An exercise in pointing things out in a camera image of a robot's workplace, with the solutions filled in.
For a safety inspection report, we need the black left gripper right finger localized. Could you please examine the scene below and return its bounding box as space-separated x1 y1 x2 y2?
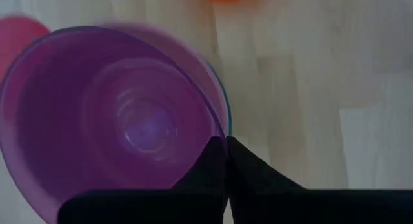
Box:
227 136 413 224

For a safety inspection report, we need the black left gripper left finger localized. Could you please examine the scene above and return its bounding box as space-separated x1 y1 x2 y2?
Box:
57 136 230 224

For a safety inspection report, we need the purple plastic cup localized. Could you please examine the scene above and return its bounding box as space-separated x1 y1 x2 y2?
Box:
0 22 228 224

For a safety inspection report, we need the pink plastic bowl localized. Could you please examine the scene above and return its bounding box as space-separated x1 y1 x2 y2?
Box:
0 15 52 83

